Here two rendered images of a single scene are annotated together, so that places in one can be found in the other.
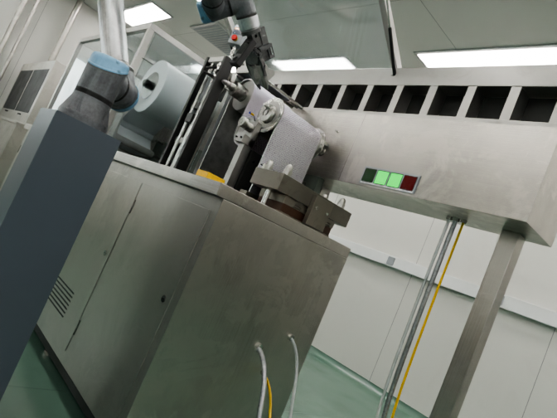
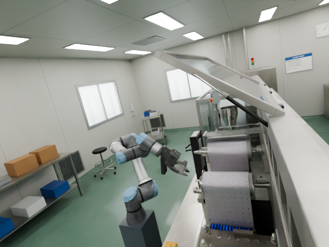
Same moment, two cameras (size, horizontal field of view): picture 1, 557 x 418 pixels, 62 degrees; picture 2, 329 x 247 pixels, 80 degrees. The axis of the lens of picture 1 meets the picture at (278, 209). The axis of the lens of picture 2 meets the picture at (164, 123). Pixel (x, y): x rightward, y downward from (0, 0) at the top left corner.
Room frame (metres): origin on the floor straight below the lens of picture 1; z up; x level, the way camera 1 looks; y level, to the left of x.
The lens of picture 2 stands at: (1.22, -0.69, 1.86)
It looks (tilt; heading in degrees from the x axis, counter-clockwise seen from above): 12 degrees down; 66
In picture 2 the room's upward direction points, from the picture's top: 12 degrees counter-clockwise
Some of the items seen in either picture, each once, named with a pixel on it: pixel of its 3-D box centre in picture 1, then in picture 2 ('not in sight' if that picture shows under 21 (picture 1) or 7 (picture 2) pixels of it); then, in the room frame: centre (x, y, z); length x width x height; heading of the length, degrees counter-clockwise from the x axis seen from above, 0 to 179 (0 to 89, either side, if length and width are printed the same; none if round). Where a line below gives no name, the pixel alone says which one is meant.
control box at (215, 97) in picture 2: (239, 36); (213, 96); (2.20, 0.51, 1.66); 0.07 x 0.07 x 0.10; 68
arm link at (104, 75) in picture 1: (104, 76); (132, 197); (1.43, 0.66, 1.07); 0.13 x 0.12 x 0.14; 179
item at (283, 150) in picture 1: (286, 162); (228, 212); (1.80, 0.04, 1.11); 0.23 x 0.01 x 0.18; 131
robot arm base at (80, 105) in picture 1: (87, 109); (135, 211); (1.43, 0.66, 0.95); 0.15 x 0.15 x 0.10
